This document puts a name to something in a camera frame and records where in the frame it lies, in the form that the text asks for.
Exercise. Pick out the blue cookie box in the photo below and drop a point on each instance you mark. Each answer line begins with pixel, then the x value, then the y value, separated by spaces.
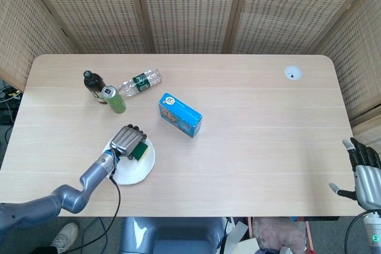
pixel 181 117

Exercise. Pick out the dark tea bottle green cap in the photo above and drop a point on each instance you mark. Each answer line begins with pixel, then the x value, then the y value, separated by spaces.
pixel 92 83

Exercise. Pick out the clear plastic water bottle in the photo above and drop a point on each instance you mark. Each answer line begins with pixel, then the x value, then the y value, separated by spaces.
pixel 140 83

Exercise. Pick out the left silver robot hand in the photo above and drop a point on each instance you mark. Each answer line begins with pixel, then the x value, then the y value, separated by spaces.
pixel 126 139

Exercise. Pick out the beige shoe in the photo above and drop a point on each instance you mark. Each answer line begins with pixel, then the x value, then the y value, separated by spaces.
pixel 65 237

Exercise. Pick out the green drink can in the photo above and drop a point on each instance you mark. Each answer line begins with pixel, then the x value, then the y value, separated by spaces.
pixel 116 102

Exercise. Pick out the woven bamboo screen panel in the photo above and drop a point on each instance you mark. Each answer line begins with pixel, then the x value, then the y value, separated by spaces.
pixel 291 10
pixel 95 10
pixel 21 34
pixel 190 10
pixel 354 66

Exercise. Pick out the green yellow sponge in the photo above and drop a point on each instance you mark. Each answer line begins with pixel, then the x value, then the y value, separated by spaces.
pixel 141 151

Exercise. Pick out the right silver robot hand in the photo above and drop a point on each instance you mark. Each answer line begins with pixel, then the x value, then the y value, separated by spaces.
pixel 369 182

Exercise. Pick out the pink bag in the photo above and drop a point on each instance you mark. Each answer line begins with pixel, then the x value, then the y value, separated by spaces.
pixel 276 233

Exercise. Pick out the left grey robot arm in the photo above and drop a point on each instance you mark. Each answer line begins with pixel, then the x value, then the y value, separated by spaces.
pixel 68 197

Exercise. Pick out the cardboard piece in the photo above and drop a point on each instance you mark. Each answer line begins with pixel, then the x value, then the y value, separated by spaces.
pixel 241 242

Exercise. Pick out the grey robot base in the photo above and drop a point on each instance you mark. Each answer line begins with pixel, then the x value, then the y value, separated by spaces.
pixel 172 236

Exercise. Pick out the white round plate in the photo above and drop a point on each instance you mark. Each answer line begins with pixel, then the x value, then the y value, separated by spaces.
pixel 137 170

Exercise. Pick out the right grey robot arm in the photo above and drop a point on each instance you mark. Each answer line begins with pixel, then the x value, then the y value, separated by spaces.
pixel 372 228

